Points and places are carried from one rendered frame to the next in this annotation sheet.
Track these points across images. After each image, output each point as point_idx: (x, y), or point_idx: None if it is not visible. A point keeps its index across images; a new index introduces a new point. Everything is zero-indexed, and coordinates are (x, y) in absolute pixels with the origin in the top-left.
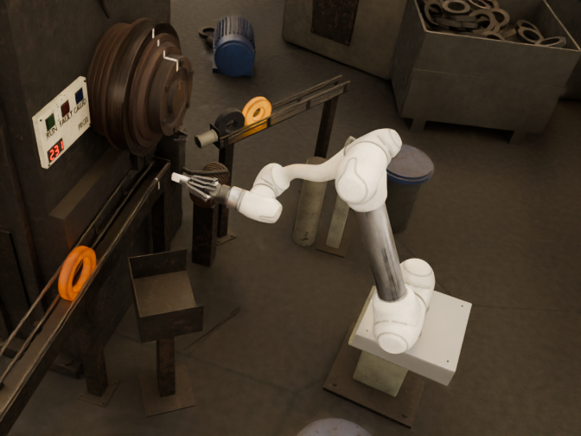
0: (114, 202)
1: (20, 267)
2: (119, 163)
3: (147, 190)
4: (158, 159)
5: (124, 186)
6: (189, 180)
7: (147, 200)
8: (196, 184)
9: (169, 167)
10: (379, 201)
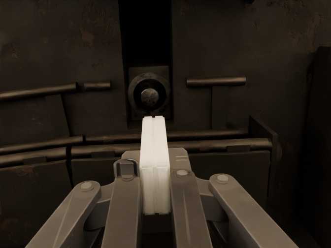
0: (17, 141)
1: None
2: (49, 19)
3: (65, 147)
4: (255, 126)
5: (65, 115)
6: (169, 186)
7: (42, 179)
8: (123, 224)
9: (253, 153)
10: None
